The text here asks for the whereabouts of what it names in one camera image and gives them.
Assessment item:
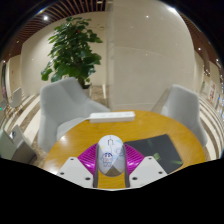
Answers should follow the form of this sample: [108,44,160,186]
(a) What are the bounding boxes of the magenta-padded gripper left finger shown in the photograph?
[56,143,100,189]

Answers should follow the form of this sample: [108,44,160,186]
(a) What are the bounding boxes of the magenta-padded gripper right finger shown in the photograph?
[123,143,168,189]

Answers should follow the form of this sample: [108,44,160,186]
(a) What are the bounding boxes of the white cartoon-print computer mouse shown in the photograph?
[96,134,127,177]

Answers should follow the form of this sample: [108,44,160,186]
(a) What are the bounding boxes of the black mouse pad green lines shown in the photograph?
[124,133,184,175]

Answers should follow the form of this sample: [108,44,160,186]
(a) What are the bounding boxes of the white power strip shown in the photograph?
[89,111,136,124]

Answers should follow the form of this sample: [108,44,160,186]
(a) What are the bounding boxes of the grey upholstered armchair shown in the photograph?
[151,84,208,148]
[37,77,111,154]

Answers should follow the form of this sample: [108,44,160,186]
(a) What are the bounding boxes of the pale green armchair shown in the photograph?
[0,128,16,160]

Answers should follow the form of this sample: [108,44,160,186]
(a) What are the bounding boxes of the small grey chair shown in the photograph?
[9,87,24,109]

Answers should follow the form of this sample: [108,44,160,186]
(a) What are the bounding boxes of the red white poster stand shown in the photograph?
[207,80,218,103]

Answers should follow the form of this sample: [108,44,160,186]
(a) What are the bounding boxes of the large green potted plant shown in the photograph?
[40,16,104,90]

